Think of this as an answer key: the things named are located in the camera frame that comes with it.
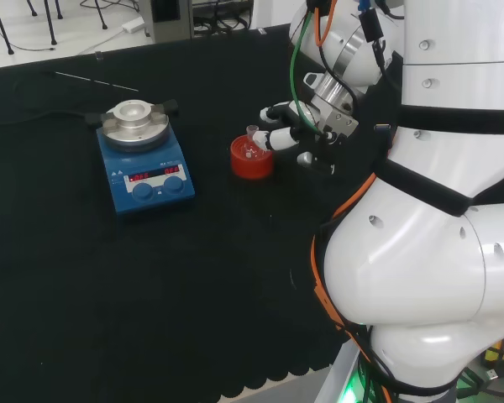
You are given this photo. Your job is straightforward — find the aluminium heating block, black handles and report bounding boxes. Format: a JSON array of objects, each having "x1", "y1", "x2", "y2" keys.
[{"x1": 85, "y1": 98, "x2": 181, "y2": 144}]

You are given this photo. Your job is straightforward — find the clear round-bottom glass flask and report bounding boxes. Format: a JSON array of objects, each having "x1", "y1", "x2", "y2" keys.
[{"x1": 239, "y1": 124, "x2": 270, "y2": 163}]

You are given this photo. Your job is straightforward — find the metal probe with thin cable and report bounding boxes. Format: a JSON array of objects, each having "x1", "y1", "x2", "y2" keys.
[{"x1": 45, "y1": 70, "x2": 140, "y2": 92}]

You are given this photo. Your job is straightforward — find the grey metal box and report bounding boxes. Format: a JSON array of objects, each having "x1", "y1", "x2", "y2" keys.
[{"x1": 144, "y1": 0, "x2": 195, "y2": 45}]

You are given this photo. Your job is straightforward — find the red ribbed flask ring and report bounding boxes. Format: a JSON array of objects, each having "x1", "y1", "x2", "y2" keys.
[{"x1": 229, "y1": 134, "x2": 275, "y2": 181}]

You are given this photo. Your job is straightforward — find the white power strip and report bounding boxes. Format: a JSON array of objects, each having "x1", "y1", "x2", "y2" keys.
[{"x1": 121, "y1": 17, "x2": 146, "y2": 34}]

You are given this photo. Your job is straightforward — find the green cable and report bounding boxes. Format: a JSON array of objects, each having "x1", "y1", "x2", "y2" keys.
[{"x1": 288, "y1": 0, "x2": 338, "y2": 138}]

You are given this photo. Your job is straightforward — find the white floor cable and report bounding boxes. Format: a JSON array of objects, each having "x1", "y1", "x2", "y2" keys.
[{"x1": 76, "y1": 28, "x2": 128, "y2": 56}]

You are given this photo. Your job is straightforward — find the black bench cloth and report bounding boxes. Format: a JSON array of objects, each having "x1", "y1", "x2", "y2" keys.
[{"x1": 0, "y1": 23, "x2": 404, "y2": 403}]

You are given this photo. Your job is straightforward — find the orange cable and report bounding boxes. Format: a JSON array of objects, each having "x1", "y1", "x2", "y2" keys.
[{"x1": 309, "y1": 0, "x2": 394, "y2": 403}]

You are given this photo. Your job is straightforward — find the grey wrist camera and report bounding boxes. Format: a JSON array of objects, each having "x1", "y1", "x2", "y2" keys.
[{"x1": 297, "y1": 151, "x2": 336, "y2": 175}]

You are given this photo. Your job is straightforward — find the blue-base heater with display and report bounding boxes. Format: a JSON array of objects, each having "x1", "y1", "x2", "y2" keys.
[{"x1": 96, "y1": 119, "x2": 197, "y2": 224}]

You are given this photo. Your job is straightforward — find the black floor cable bundle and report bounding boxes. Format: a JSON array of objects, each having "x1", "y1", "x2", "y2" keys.
[{"x1": 192, "y1": 0, "x2": 254, "y2": 39}]

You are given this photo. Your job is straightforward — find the yellow stop button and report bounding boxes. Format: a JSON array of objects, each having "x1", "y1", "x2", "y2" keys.
[{"x1": 481, "y1": 331, "x2": 504, "y2": 377}]

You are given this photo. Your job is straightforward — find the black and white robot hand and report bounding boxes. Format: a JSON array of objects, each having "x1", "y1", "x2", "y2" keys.
[{"x1": 254, "y1": 99, "x2": 325, "y2": 154}]

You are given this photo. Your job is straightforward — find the white panel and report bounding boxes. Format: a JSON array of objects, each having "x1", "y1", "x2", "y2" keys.
[{"x1": 251, "y1": 0, "x2": 308, "y2": 28}]

